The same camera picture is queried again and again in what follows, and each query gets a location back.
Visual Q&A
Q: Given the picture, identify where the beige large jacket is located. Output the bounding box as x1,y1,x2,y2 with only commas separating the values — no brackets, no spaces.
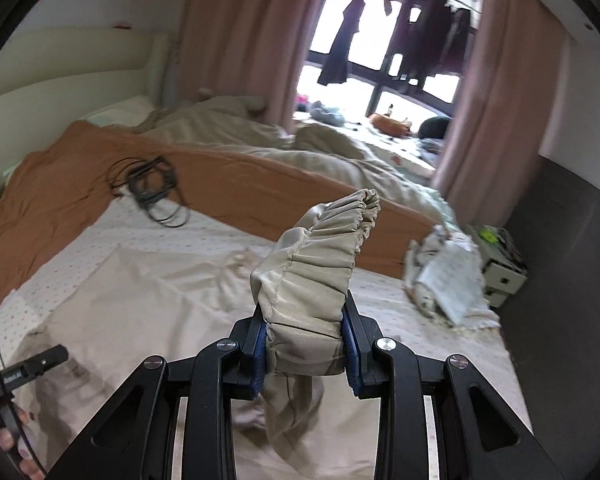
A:
17,204,379,479

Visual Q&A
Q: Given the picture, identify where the person left hand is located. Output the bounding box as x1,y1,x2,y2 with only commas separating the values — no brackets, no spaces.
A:
0,406,45,480

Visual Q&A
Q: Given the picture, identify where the white bedside drawer cabinet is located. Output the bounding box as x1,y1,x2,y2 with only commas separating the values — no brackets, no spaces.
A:
466,226,528,309

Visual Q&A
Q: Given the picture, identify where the white dotted bed sheet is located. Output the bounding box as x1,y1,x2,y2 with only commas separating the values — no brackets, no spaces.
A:
0,200,530,422

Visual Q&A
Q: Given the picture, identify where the patterned crumpled cloth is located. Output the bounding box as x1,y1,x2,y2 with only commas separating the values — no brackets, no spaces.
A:
403,224,500,330

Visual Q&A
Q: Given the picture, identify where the orange blanket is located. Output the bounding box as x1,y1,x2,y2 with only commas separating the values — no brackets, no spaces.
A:
0,119,441,311

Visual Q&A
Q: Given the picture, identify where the dark round cushion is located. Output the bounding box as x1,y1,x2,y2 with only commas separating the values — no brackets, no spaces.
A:
417,116,451,140

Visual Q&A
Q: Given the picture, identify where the orange plush toy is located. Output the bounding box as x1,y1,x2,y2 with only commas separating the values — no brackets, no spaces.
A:
368,113,412,138

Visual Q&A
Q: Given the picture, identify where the beige rumpled duvet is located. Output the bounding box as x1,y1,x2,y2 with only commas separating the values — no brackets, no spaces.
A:
133,96,460,232

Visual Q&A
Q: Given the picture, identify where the dark hanging garment left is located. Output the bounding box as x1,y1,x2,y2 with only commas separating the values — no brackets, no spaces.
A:
317,0,365,86

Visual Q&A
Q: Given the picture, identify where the pink right curtain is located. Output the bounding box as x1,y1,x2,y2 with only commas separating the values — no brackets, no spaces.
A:
432,0,568,226

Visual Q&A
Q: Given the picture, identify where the pink curtain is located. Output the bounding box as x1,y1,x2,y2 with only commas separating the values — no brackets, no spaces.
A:
178,0,324,127
432,0,568,226

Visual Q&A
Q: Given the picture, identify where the dark hanging garments right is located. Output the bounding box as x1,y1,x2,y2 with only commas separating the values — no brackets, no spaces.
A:
387,0,476,93

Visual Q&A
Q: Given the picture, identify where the pink left curtain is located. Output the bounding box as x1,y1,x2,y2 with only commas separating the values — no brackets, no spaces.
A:
178,0,324,127

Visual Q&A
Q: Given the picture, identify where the black cable bundle device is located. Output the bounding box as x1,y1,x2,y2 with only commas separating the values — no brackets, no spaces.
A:
105,155,190,229

